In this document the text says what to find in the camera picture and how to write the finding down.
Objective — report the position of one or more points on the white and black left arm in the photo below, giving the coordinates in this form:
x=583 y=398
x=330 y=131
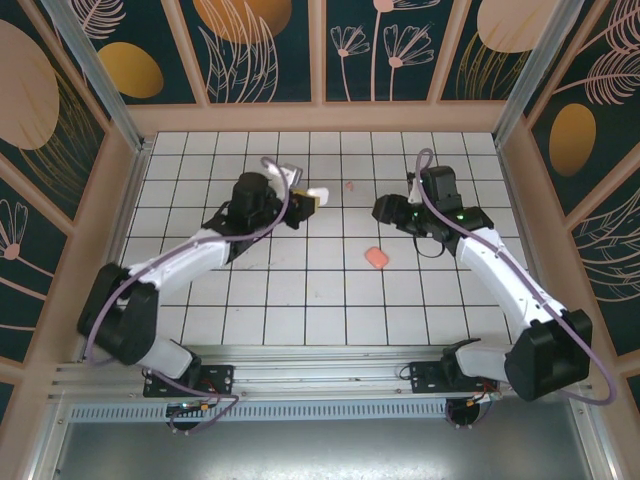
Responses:
x=190 y=255

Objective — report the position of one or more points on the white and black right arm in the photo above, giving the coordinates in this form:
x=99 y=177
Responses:
x=500 y=272

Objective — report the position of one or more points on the aluminium frame post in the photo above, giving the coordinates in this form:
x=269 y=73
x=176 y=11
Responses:
x=531 y=70
x=95 y=75

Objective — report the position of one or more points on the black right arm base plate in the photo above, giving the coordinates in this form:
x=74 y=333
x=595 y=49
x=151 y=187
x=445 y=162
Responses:
x=425 y=377

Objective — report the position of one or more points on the white earbud charging case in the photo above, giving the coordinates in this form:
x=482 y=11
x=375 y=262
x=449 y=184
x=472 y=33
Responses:
x=321 y=194

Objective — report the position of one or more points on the pink earbud charging case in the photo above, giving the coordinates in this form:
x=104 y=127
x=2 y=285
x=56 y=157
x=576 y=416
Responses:
x=377 y=257

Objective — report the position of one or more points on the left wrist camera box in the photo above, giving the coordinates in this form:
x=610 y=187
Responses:
x=290 y=174

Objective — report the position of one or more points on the aluminium table side rail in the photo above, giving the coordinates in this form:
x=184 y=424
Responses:
x=125 y=225
x=524 y=225

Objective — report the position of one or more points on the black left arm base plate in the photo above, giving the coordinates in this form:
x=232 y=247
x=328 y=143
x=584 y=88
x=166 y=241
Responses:
x=220 y=377

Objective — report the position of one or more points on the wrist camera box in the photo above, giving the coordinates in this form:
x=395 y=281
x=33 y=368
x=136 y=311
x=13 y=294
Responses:
x=290 y=174
x=414 y=192

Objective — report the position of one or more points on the long aluminium base rail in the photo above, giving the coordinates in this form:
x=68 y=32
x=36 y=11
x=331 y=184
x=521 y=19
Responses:
x=325 y=370

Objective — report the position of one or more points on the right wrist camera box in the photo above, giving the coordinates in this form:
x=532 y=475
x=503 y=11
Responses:
x=414 y=192

